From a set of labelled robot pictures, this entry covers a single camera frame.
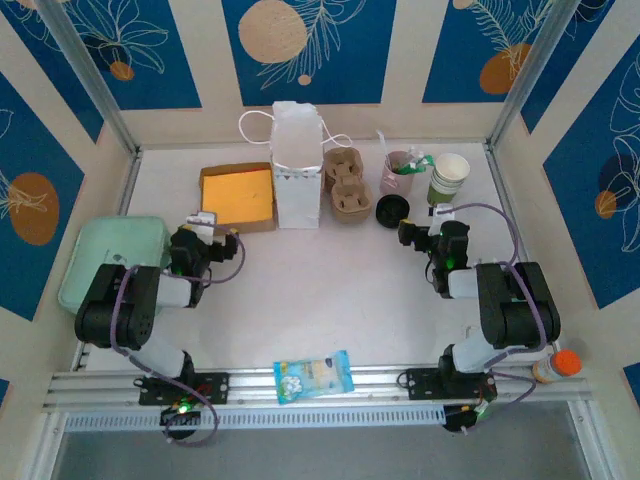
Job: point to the white paper carry bag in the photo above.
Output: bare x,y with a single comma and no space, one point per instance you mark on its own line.
297,200

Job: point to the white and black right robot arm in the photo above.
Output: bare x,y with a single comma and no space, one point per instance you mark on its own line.
520,310

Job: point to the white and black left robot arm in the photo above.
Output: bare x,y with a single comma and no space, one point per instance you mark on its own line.
115,310

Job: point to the brown cardboard napkin box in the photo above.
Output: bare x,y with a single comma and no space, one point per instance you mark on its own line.
240,228

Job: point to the pink paper cup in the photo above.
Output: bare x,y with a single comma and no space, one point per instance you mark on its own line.
397,185

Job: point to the yellow napkin stack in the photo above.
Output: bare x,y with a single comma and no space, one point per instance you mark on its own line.
237,195

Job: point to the green and white stirrer packets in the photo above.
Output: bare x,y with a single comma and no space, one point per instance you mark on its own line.
415,165

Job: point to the stack of green paper cups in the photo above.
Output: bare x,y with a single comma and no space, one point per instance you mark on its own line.
447,172

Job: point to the mint green zip case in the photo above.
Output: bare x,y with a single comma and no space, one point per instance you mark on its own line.
115,240

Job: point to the white straw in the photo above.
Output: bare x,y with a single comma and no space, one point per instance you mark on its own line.
384,147

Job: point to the blue wet wipes packet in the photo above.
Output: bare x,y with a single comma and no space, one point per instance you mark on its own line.
312,375

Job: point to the bottle with orange cap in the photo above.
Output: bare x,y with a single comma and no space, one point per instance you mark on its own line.
562,364

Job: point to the black controller board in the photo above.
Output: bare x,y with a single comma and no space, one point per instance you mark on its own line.
452,420
192,417

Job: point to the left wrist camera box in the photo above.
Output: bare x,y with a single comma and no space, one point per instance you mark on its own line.
201,221

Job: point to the aluminium table side rail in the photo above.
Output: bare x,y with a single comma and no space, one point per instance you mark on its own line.
508,200
131,180

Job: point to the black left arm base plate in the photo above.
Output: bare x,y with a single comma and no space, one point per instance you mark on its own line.
215,387

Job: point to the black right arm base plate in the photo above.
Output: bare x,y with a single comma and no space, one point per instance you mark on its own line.
420,385

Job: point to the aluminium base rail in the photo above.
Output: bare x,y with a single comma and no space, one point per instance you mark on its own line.
380,387

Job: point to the aluminium frame post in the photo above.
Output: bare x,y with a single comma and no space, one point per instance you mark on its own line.
537,65
84,60

